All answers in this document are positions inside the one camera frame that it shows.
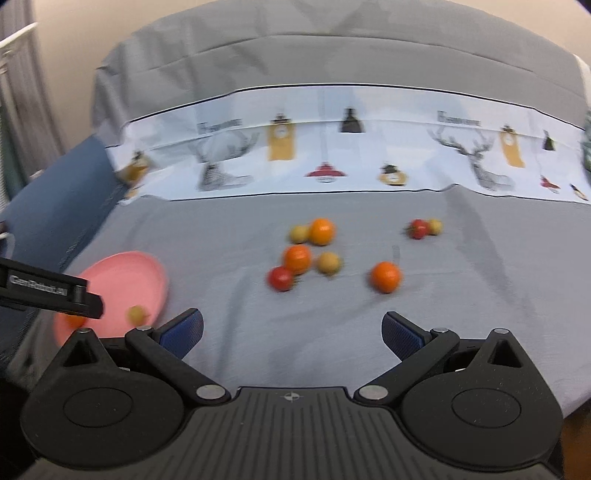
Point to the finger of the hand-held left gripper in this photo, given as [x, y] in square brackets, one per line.
[90, 304]

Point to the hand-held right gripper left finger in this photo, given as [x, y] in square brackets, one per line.
[181, 333]

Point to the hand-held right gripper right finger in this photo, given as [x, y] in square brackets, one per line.
[402, 336]

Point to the orange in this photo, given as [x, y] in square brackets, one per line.
[76, 320]
[385, 277]
[297, 258]
[322, 230]

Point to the pink plate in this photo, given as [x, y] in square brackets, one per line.
[124, 281]

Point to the yellow round fruit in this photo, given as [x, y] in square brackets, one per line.
[137, 314]
[328, 263]
[435, 226]
[299, 234]

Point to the blue pillow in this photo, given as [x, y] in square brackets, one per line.
[60, 203]

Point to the red round fruit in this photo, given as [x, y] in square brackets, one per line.
[417, 229]
[280, 278]

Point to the white printed bed sheet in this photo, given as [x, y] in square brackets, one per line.
[369, 152]

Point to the green checked cloth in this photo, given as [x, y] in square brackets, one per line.
[586, 143]

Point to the white metal frame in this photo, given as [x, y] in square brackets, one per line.
[16, 44]

